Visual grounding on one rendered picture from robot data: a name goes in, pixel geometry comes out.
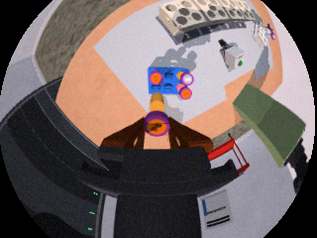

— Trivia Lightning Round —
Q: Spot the grey flat mat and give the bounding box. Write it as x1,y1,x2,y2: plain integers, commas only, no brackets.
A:
94,0,273,124

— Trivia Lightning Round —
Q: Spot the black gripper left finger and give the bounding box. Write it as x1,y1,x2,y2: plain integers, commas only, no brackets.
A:
100,117,145,149

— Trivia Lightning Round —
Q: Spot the beige bucket adapter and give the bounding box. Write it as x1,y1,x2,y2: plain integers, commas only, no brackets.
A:
217,0,245,24
158,0,207,37
190,0,229,28
234,0,256,22

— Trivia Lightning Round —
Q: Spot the tube with pink liquid and purple cap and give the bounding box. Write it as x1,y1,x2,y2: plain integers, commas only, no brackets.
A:
176,83,192,100

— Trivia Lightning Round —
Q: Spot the blue tube rack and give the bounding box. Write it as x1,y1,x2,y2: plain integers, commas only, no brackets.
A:
148,67,189,94

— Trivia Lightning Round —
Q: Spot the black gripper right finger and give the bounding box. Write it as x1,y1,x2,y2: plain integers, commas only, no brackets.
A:
168,117,214,156

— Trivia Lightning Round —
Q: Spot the white tube rack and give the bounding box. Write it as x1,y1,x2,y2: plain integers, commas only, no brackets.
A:
252,21,267,46

